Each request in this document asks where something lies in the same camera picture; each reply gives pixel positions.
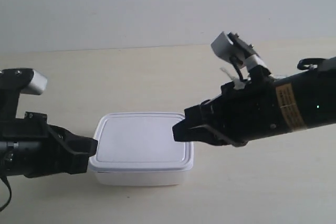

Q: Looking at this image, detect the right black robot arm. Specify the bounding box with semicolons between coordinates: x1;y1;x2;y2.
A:
172;58;335;147

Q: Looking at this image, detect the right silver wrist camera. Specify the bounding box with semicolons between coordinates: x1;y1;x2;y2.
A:
211;31;266;69

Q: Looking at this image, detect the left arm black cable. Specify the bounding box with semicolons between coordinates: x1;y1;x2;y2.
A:
0;171;13;216

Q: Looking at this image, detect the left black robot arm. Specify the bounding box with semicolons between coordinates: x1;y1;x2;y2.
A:
1;112;98;178

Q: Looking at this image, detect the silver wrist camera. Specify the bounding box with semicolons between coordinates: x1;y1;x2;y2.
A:
1;68;48;95
211;31;266;69

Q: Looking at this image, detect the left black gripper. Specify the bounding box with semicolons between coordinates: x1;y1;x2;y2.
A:
1;115;98;178

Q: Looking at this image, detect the white lidded plastic container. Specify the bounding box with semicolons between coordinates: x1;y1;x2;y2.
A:
88;112;194;187

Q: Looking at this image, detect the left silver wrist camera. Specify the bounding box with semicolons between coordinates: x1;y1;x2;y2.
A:
1;68;48;95

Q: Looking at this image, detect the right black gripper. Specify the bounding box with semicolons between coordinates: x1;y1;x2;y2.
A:
172;68;284;147

